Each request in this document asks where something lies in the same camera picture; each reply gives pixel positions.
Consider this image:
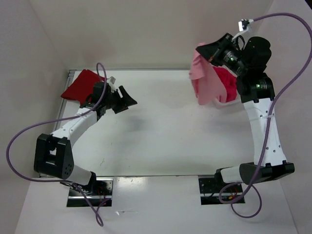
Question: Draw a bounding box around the magenta t-shirt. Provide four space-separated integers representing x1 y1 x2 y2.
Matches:
214 67 237 103

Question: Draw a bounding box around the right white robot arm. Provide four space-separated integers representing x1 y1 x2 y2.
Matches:
196 34 294 184

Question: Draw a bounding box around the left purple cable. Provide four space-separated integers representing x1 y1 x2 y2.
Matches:
6 62 115 227

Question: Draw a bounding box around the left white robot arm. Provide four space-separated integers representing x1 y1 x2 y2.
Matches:
34 82 137 194

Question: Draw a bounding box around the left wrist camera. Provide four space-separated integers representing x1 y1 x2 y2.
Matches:
107 76 117 90

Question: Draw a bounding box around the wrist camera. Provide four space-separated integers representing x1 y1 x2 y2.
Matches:
238 19 254 36
107 76 117 90

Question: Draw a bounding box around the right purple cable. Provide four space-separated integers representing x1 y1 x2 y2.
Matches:
218 12 312 218

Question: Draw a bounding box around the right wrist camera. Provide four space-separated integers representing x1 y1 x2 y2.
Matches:
238 19 254 36

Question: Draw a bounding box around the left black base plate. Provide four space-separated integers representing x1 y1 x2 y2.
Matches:
66 177 114 208

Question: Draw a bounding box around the purple cable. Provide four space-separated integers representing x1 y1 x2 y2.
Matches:
6 62 115 227
218 12 312 218

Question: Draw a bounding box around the light pink t-shirt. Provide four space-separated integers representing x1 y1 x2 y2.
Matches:
189 50 227 105

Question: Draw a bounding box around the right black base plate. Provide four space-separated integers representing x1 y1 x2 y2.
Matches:
198 175 243 205

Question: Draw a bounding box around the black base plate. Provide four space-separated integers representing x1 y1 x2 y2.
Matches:
198 175 243 205
66 177 114 208

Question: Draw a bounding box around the dark red t-shirt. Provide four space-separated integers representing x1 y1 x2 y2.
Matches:
61 69 100 105

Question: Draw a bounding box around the white plastic basket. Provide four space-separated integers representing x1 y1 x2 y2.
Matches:
213 98 241 109

